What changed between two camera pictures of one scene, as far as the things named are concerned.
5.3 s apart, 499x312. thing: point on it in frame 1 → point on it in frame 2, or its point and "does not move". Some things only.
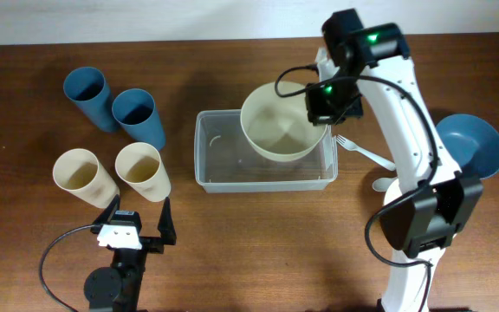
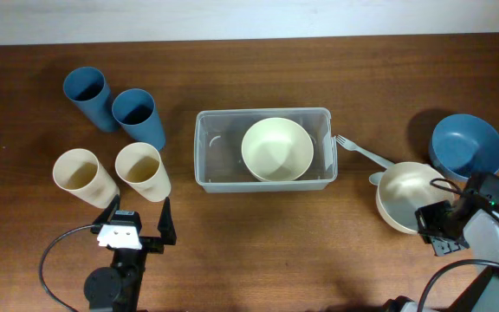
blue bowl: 476,146 does not move
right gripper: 318,114 → 423,216
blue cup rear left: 87,87 does not move
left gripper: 167,233 does not move
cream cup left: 79,172 does not move
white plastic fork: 367,154 does not move
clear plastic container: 225,160 does not move
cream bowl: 278,126 → 276,149
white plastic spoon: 382,184 → 375,178
